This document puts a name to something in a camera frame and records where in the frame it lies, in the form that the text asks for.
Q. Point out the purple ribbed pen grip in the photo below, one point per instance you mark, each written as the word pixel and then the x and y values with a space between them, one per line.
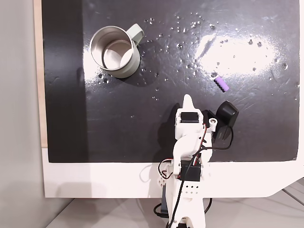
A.
pixel 221 83

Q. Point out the black mat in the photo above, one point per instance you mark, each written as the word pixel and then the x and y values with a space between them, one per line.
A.
pixel 166 80

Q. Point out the black camera box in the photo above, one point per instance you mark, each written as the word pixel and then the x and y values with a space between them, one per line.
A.
pixel 224 121

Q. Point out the pale green steel mug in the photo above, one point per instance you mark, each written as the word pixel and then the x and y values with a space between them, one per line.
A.
pixel 116 53

